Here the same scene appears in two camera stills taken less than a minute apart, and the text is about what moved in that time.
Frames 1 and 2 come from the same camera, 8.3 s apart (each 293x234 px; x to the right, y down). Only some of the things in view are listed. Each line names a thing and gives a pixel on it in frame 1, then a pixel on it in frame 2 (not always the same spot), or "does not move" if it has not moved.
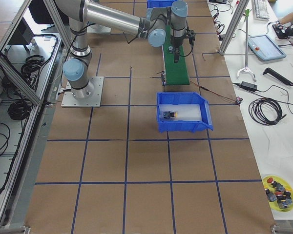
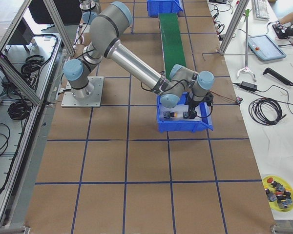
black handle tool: [269, 71] does not move
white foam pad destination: [188, 112] does not move
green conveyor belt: [175, 73] -> [173, 50]
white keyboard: [261, 13] does not move
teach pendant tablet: [263, 46] does not move
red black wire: [207, 89] -> [238, 100]
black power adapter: [249, 86] does not move
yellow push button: [168, 114] does not move
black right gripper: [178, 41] -> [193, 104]
